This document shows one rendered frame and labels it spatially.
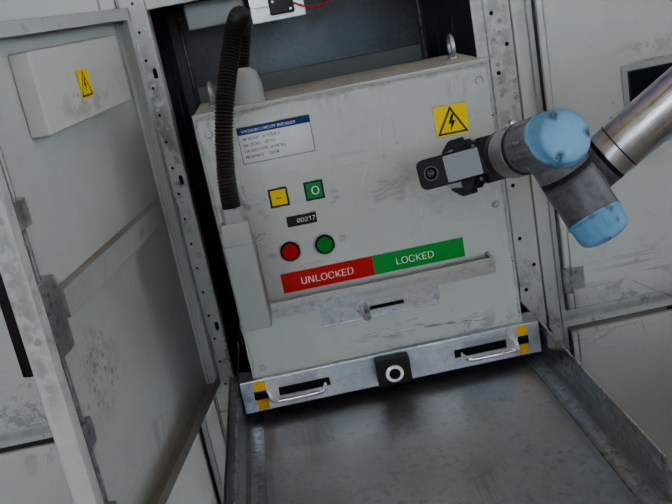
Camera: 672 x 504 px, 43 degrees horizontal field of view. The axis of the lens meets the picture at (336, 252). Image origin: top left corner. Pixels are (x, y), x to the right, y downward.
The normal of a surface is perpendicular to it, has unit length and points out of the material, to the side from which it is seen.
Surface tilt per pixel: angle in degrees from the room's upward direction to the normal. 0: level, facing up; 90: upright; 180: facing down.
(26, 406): 90
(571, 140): 75
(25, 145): 90
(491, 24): 90
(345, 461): 0
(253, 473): 0
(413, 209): 90
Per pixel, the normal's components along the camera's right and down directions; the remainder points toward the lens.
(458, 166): -0.23, 0.11
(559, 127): 0.29, -0.04
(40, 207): 0.98, -0.15
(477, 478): -0.18, -0.94
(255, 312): 0.10, 0.28
